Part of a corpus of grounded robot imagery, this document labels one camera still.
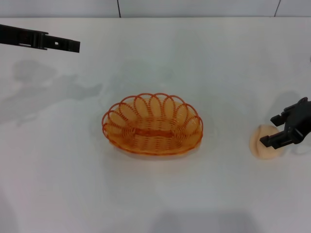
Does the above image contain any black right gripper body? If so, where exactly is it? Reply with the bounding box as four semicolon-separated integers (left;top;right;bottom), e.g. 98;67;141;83
285;97;311;144

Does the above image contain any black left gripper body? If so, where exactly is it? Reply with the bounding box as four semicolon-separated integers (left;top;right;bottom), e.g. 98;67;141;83
0;24;48;50

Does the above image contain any pale round bread bun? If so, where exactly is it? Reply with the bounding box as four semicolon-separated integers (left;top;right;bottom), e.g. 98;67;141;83
249;124;285;160

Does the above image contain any orange woven plastic basket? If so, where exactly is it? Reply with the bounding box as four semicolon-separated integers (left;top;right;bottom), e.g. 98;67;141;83
101;92;204;155

